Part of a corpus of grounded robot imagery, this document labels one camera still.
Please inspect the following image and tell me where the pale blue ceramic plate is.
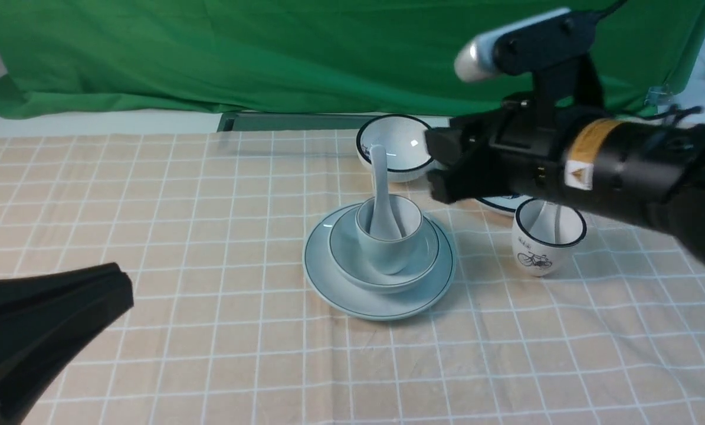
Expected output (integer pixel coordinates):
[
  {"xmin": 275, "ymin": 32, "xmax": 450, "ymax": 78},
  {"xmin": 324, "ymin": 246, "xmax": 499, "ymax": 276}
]
[{"xmin": 303, "ymin": 204, "xmax": 458, "ymax": 321}]

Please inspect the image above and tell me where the pale blue ceramic cup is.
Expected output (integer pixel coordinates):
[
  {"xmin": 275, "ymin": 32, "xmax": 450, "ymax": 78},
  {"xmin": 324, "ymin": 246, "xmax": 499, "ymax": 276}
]
[{"xmin": 355, "ymin": 194, "xmax": 425, "ymax": 275}]

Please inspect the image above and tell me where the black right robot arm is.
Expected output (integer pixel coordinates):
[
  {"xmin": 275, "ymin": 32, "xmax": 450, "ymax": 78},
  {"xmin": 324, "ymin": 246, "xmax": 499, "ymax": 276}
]
[{"xmin": 425, "ymin": 92, "xmax": 705, "ymax": 264}]

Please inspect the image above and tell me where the white spoon in bicycle cup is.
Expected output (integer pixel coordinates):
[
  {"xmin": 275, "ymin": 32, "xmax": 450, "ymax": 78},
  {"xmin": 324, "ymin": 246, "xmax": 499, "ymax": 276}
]
[{"xmin": 529, "ymin": 201, "xmax": 562, "ymax": 244}]

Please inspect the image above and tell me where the white black-rimmed plate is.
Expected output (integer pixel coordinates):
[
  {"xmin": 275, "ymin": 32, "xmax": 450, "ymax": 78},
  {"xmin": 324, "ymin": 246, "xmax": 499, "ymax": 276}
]
[{"xmin": 477, "ymin": 194, "xmax": 532, "ymax": 216}]

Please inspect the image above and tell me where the pale blue ceramic spoon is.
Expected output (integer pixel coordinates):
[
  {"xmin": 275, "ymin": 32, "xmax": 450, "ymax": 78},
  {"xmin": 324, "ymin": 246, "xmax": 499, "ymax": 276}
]
[{"xmin": 369, "ymin": 145, "xmax": 402, "ymax": 240}]

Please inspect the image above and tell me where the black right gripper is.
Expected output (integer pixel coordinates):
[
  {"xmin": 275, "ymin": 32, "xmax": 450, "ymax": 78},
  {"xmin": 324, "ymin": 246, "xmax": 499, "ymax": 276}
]
[{"xmin": 425, "ymin": 97, "xmax": 568, "ymax": 204}]

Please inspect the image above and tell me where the pale blue ceramic bowl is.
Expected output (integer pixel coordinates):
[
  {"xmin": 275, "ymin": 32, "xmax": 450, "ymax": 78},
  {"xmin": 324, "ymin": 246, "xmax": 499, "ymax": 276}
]
[{"xmin": 329, "ymin": 204, "xmax": 447, "ymax": 294}]

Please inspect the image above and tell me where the white bicycle print cup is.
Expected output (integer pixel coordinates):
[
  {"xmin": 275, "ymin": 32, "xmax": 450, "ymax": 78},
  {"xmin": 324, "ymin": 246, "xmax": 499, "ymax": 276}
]
[{"xmin": 511, "ymin": 198, "xmax": 588, "ymax": 277}]

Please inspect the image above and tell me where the beige checked tablecloth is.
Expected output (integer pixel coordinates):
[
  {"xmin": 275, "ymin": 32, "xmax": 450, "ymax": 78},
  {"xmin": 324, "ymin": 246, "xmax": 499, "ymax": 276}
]
[{"xmin": 0, "ymin": 131, "xmax": 705, "ymax": 424}]

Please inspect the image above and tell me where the white black-rimmed bowl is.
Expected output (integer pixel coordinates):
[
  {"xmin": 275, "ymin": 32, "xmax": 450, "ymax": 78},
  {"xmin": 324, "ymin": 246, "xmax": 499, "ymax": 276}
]
[{"xmin": 355, "ymin": 114, "xmax": 442, "ymax": 184}]

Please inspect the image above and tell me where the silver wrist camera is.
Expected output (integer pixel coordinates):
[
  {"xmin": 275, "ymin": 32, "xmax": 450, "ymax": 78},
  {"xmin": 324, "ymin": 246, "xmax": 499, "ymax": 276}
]
[{"xmin": 454, "ymin": 8, "xmax": 605, "ymax": 108}]

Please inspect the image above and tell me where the green backdrop cloth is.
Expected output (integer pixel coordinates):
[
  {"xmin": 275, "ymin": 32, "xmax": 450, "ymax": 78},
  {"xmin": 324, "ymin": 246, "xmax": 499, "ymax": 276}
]
[{"xmin": 0, "ymin": 0, "xmax": 705, "ymax": 120}]

